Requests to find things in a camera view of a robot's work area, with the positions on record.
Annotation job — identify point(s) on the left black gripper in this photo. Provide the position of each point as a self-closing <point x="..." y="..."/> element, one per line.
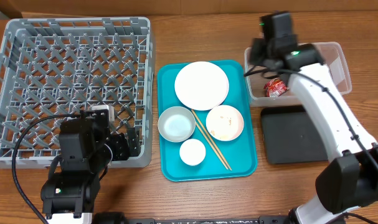
<point x="124" y="152"/>

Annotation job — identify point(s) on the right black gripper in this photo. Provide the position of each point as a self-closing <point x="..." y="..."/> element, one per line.
<point x="255" y="51"/>

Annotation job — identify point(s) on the snack wrapper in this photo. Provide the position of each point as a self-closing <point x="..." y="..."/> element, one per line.
<point x="275" y="87"/>

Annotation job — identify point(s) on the pale green cup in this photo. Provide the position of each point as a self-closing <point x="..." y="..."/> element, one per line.
<point x="192" y="152"/>

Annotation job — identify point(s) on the pink bowl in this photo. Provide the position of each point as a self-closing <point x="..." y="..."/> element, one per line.
<point x="224" y="123"/>

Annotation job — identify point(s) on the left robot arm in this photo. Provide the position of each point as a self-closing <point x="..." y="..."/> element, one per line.
<point x="87" y="147"/>

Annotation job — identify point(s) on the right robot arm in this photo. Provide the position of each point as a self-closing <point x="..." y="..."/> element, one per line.
<point x="350" y="181"/>

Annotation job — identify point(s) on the grey bowl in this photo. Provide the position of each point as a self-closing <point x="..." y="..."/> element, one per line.
<point x="176" y="124"/>

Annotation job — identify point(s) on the clear plastic bin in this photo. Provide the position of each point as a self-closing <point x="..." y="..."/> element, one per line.
<point x="335" y="60"/>

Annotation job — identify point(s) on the upper wooden chopstick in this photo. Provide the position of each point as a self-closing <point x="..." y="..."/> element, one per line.
<point x="210" y="141"/>

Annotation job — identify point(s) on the wooden chopstick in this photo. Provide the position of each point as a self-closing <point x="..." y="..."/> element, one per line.
<point x="210" y="141"/>
<point x="211" y="146"/>

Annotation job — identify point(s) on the large pink plate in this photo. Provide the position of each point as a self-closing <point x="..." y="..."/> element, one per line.
<point x="201" y="86"/>

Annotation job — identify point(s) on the black tray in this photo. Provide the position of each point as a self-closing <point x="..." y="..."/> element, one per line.
<point x="290" y="136"/>

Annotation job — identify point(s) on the lower wooden chopstick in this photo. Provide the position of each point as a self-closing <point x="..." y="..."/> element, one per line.
<point x="211" y="146"/>

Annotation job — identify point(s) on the grey plastic dish rack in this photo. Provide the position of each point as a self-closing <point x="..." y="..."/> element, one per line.
<point x="52" y="67"/>

